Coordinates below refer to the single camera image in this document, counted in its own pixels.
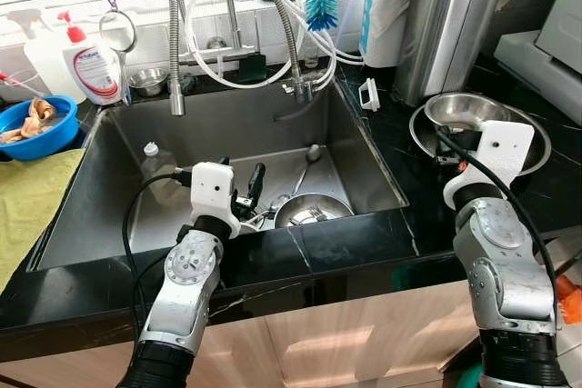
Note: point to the steel spoon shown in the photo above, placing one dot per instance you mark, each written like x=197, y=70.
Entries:
x=284, y=202
x=314, y=152

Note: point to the stainless steel sink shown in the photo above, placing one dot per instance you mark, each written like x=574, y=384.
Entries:
x=245, y=124

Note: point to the large steel plate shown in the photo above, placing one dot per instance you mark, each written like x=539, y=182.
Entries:
x=538, y=144

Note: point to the clear bottle white cap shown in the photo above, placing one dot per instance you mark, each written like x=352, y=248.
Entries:
x=155, y=170

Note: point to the white scrub brush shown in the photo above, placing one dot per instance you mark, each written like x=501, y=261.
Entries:
x=376, y=95

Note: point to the steel diverter valve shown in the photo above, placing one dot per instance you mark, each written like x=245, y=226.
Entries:
x=300, y=90

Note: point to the steel knife block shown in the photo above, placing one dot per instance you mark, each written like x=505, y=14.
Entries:
x=446, y=43

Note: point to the dark green sponge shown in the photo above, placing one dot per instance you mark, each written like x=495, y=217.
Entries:
x=250, y=70

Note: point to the green scouring pad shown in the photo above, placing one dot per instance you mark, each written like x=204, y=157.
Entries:
x=189, y=84

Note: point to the white countertop appliance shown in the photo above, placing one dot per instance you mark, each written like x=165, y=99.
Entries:
x=546, y=70

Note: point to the white water purifier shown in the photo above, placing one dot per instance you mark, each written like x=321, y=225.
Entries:
x=382, y=52

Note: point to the small steel bowl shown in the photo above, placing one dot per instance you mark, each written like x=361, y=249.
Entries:
x=147, y=84

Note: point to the light wood base cabinet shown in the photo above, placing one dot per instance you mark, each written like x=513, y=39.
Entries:
x=318, y=352

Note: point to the steel sink tap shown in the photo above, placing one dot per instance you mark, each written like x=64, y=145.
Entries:
x=232, y=15

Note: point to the orange plastic piece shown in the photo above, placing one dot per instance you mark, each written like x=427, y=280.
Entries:
x=569, y=302

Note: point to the white soap bottle red pump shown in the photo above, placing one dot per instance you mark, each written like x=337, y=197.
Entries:
x=91, y=74

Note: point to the blue plastic bowl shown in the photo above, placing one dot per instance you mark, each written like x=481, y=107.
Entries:
x=50, y=146

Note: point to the round steel strainer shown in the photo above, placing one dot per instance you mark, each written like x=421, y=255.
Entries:
x=118, y=32

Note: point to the yellow dish cloth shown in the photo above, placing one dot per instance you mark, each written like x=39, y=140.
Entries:
x=32, y=215

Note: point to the white spray bottle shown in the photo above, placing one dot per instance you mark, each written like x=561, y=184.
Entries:
x=41, y=65

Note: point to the red plastic stick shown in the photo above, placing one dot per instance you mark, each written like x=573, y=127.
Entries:
x=11, y=79

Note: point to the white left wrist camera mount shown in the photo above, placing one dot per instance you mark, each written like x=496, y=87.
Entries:
x=214, y=188

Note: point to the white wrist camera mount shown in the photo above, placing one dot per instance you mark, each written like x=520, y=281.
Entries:
x=214, y=188
x=500, y=147

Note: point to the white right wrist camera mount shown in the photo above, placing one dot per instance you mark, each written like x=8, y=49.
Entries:
x=500, y=147

